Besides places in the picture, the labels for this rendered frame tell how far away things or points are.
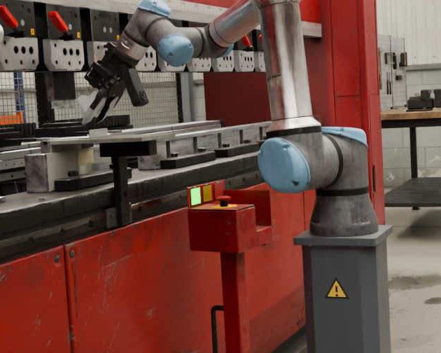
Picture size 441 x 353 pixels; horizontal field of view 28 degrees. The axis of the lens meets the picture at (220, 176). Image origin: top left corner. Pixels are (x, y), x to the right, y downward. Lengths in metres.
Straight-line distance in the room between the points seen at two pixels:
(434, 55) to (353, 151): 7.56
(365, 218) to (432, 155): 7.55
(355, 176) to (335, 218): 0.10
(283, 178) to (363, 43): 2.48
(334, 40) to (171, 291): 2.05
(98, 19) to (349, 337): 1.10
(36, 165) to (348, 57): 2.32
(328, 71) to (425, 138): 5.25
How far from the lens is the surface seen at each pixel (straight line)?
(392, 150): 9.52
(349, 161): 1.87
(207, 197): 2.53
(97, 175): 2.30
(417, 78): 9.44
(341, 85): 4.25
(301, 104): 1.80
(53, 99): 2.29
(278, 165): 1.79
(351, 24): 4.24
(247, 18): 2.08
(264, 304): 3.21
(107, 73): 2.22
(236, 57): 3.29
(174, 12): 2.85
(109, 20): 2.49
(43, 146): 2.27
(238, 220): 2.38
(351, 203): 1.89
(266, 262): 3.21
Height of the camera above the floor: 1.09
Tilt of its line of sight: 5 degrees down
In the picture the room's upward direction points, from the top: 3 degrees counter-clockwise
